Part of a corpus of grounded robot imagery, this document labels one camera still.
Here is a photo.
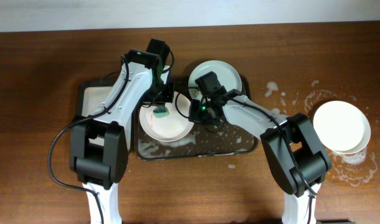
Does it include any yellow green sponge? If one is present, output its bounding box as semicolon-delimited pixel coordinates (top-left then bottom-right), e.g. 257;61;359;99
153;106;169;118

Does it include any white plate front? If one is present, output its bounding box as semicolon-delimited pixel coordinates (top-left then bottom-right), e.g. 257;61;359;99
139;95;194;142

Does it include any white plate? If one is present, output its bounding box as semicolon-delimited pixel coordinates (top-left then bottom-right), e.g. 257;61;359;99
313;101;371;154
139;95;194;142

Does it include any pale blue plate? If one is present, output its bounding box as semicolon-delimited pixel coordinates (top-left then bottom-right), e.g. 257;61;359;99
188;60;242;100

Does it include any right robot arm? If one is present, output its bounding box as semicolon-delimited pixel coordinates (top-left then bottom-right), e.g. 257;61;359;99
188;72;331;223

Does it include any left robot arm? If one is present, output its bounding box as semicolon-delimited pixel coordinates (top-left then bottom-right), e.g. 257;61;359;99
69;39;174;223

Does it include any dark brown serving tray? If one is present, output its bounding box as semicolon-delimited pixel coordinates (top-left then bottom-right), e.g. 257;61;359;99
133;74;259;161

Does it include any black soapy water tray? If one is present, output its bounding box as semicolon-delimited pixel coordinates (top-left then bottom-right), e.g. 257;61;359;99
75;81;134;152

